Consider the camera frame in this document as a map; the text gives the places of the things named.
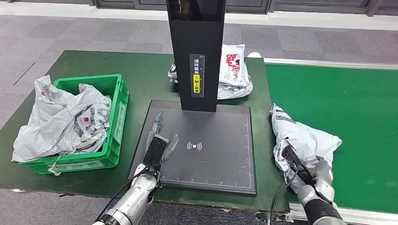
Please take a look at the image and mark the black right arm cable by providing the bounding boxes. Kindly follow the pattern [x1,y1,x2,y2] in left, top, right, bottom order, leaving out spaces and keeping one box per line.
[269,176,300,225]

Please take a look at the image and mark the black inbound scanner machine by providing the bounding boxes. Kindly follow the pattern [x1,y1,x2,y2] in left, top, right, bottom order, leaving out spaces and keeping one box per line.
[127,0,258,198]

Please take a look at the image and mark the small white parcel black marks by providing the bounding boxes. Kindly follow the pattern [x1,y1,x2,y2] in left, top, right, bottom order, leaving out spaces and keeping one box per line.
[168,62,179,84]

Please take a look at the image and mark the plain grey parcel bag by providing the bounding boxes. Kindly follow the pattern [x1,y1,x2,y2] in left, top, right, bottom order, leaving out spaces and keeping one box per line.
[74,129,107,153]

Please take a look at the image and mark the green plastic crate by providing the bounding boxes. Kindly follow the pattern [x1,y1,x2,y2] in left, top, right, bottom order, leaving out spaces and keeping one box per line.
[15,74,130,175]

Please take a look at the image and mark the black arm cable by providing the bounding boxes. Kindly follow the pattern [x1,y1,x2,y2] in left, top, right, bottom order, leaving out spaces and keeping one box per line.
[269,176,300,225]
[93,164,151,223]

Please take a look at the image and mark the metal conveyor bracket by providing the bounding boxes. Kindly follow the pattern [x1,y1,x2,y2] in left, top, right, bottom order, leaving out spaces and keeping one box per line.
[254,212,294,225]

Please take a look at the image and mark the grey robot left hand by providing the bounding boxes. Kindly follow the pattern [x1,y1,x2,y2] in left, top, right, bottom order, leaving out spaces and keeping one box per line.
[146,112,180,164]

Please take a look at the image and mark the white parcel with red print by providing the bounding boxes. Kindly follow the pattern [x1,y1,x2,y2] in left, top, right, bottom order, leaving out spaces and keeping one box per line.
[219,44,251,88]

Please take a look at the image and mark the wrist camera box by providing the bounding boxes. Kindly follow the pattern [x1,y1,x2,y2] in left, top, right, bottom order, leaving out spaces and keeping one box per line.
[281,145,316,188]
[142,134,169,167]

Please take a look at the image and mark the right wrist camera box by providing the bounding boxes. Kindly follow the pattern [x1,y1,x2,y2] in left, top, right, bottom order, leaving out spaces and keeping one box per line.
[281,145,316,188]

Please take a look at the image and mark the grey parcel with black stripes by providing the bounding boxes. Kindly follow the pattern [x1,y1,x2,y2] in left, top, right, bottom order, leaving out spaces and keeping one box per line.
[269,103,343,194]

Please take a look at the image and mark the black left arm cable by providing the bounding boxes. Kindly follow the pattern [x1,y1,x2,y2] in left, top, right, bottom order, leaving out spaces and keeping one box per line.
[93,164,151,223]

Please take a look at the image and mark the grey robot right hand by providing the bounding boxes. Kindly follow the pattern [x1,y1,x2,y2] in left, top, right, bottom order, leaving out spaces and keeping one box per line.
[311,159,335,195]

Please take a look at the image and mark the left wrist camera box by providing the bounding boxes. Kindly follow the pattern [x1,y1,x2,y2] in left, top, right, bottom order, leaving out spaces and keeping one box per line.
[142,134,169,167]

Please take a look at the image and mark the green conveyor belt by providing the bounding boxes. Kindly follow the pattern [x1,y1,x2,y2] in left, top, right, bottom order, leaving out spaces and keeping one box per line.
[265,63,398,215]

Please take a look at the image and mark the grey window frame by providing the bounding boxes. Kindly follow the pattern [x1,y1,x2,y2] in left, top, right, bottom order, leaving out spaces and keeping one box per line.
[6,0,398,15]

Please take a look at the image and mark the large grey parcel red logo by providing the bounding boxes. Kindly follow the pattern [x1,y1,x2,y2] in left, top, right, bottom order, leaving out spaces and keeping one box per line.
[11,75,113,177]

